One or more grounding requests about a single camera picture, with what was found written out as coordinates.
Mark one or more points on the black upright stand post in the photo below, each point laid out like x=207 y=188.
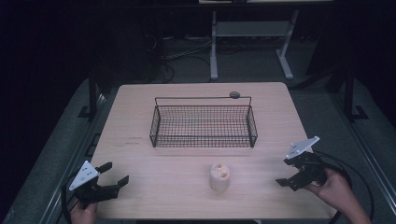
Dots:
x=92 y=93
x=349 y=93

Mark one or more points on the person's right hand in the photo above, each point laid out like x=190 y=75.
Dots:
x=334 y=188

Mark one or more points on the aluminium frame rail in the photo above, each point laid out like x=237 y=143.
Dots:
x=71 y=168
x=370 y=165

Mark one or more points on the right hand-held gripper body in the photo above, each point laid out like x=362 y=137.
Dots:
x=309 y=166

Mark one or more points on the white metal desk frame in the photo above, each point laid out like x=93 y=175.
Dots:
x=213 y=53

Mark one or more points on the person's left hand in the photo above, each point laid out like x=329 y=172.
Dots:
x=84 y=216

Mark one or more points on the grey round knob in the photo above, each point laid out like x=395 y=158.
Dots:
x=234 y=95

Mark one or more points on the beige lotus root piece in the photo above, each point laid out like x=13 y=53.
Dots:
x=219 y=182

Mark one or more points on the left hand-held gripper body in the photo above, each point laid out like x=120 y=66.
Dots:
x=84 y=177

